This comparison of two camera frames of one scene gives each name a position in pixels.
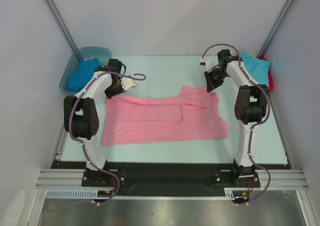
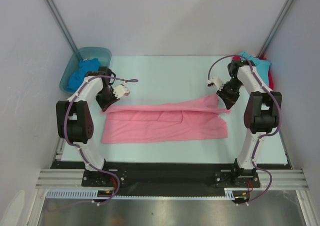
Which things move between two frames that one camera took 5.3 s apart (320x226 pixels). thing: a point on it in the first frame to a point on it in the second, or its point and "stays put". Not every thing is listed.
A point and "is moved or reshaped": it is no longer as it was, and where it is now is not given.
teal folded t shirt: x=258 y=69 stays put
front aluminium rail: x=281 y=179 stays put
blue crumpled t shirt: x=87 y=67 stays put
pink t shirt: x=193 y=114 is moved or reshaped
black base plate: x=171 y=178 stays put
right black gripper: x=214 y=78 to x=227 y=97
